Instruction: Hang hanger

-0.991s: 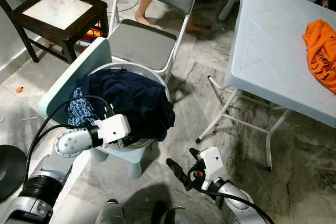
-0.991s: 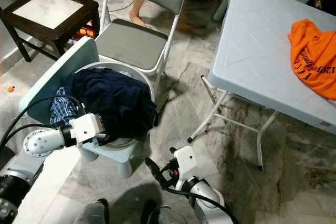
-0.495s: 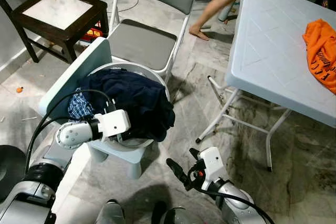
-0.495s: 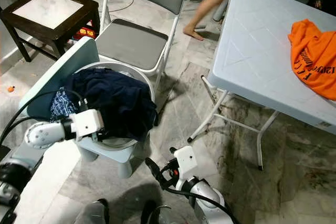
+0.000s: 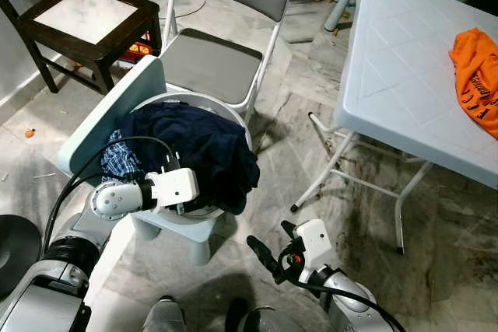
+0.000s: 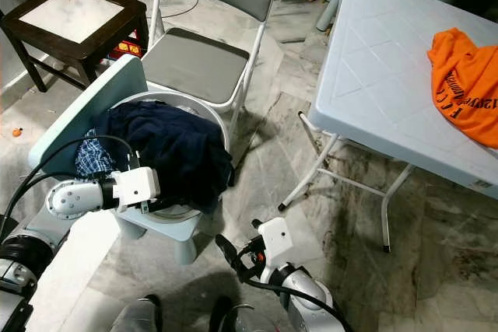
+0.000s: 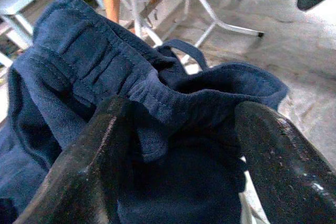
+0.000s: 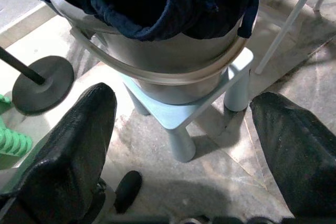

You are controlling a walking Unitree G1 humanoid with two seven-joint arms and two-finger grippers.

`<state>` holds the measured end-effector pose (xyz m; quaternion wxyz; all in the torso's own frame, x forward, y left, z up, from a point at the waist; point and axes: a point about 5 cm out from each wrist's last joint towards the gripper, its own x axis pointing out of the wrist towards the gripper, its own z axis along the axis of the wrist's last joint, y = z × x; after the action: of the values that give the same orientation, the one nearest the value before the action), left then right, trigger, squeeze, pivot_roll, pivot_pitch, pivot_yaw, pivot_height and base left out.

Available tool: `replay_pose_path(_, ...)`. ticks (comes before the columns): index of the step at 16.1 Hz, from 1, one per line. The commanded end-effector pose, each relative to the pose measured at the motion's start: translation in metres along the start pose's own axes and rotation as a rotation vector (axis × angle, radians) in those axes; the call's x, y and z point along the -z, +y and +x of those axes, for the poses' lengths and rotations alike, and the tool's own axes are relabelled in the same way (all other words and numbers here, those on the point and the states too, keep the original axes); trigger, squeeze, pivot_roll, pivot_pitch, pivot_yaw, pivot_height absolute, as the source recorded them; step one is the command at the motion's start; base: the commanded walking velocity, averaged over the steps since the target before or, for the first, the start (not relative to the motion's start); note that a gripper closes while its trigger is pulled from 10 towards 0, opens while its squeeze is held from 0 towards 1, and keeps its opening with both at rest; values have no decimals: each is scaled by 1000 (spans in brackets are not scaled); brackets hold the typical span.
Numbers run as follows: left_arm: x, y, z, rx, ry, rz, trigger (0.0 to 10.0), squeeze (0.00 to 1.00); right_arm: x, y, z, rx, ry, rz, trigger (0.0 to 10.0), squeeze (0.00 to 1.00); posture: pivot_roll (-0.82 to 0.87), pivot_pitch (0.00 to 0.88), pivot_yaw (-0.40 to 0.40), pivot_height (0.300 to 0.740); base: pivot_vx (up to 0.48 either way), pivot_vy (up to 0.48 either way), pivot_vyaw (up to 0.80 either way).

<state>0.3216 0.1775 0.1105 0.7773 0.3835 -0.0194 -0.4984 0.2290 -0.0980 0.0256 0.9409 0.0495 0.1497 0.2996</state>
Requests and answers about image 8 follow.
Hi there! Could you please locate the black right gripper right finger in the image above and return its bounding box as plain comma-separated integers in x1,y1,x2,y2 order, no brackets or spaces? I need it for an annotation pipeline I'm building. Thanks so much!
249,92,336,224

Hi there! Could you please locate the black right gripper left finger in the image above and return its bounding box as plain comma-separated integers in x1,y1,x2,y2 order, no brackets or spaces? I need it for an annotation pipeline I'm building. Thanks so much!
0,82,118,224

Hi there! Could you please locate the navy garment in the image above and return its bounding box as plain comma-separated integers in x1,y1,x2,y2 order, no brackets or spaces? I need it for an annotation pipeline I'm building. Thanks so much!
56,0,261,42

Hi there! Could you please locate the green ribbed plastic toy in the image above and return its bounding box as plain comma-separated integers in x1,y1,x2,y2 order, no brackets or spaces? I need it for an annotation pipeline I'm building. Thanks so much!
0,93,34,158

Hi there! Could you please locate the black round stand base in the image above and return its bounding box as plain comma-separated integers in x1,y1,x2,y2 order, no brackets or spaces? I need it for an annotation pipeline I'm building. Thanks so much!
0,46,76,116

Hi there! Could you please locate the light blue plastic child chair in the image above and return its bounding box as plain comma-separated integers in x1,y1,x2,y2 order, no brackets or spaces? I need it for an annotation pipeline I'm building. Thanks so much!
68,26,255,164

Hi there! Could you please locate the steel laundry bucket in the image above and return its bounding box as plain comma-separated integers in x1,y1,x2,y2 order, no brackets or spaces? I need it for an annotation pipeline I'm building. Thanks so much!
46,0,260,106

